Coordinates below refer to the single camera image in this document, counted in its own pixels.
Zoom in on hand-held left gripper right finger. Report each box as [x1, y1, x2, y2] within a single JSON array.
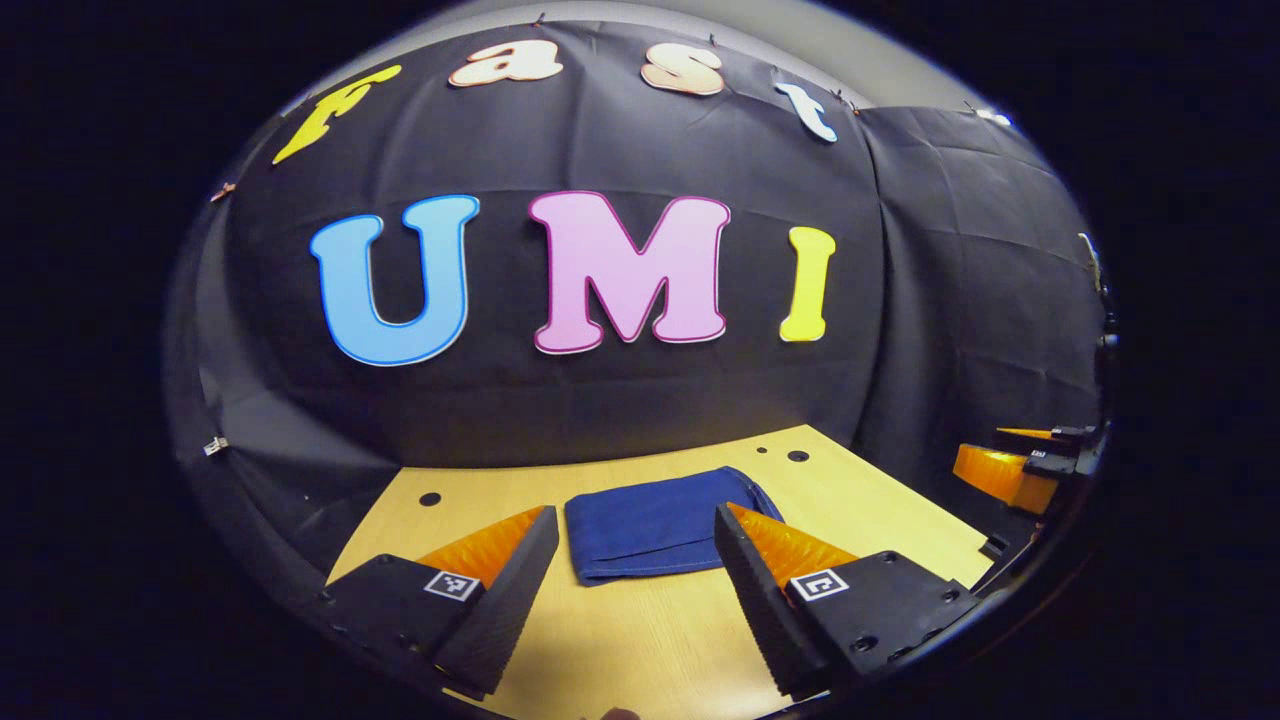
[[714, 502, 986, 701]]

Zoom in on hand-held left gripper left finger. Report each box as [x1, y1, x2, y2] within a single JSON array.
[[320, 505, 559, 701]]

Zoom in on blue denim jeans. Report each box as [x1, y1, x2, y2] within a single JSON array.
[[563, 465, 786, 587]]

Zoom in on black backdrop cloth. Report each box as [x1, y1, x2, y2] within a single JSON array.
[[165, 18, 1111, 601]]

